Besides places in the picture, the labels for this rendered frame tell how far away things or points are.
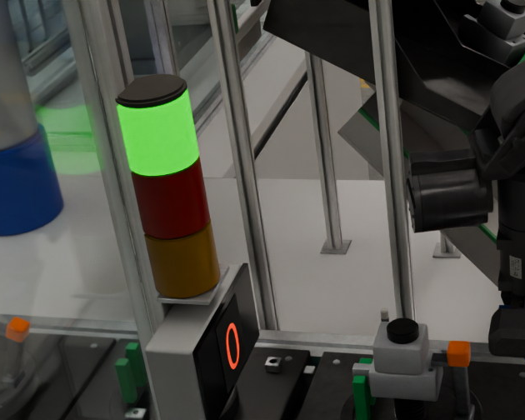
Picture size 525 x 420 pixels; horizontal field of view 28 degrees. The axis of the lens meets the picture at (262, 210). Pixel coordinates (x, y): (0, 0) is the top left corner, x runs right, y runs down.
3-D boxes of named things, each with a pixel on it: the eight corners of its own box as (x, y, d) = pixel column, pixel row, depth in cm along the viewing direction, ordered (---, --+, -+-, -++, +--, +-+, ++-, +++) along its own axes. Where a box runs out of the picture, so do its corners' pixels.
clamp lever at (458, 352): (475, 404, 101) (470, 340, 98) (472, 417, 99) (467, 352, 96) (437, 402, 102) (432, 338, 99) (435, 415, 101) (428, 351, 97)
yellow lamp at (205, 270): (229, 263, 79) (219, 207, 77) (207, 300, 75) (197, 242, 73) (168, 262, 81) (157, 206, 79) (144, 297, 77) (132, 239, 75)
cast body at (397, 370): (443, 373, 102) (439, 314, 99) (437, 402, 98) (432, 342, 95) (359, 368, 105) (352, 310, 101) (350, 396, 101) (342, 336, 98)
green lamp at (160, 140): (208, 145, 75) (197, 81, 72) (184, 177, 71) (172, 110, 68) (144, 144, 76) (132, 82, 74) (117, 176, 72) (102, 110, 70)
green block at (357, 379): (371, 416, 103) (367, 375, 101) (368, 423, 102) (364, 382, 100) (359, 415, 104) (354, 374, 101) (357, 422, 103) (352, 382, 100)
